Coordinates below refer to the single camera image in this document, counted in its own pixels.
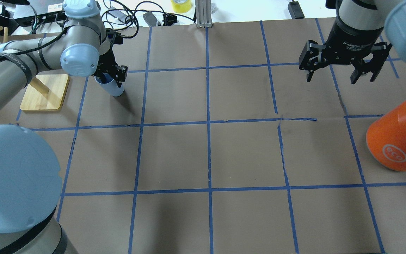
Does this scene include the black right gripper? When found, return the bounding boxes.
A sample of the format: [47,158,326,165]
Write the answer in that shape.
[299,19,393,85]

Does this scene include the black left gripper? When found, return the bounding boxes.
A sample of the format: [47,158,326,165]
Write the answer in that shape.
[92,30,128,88]

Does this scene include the light blue cup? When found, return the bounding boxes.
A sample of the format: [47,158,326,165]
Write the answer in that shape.
[97,76,124,97]

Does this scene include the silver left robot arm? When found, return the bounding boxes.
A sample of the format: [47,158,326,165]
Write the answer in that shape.
[0,0,127,254]

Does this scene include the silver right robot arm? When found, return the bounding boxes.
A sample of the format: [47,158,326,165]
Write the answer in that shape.
[298,0,406,85]

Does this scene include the wooden cup rack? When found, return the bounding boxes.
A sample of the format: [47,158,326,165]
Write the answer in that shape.
[0,25,70,112]

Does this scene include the black power adapter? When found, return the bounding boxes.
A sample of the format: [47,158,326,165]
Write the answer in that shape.
[287,0,305,19]

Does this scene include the yellow tape roll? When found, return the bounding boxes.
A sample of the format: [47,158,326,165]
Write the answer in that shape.
[170,0,192,13]

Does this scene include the orange can with silver lid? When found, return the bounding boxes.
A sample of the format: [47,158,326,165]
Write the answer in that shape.
[366,101,406,172]

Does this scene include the black cable bundle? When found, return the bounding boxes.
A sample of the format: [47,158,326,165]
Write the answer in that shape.
[101,0,195,30]

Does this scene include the aluminium frame post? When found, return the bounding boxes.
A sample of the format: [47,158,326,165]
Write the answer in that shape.
[195,0,213,28]

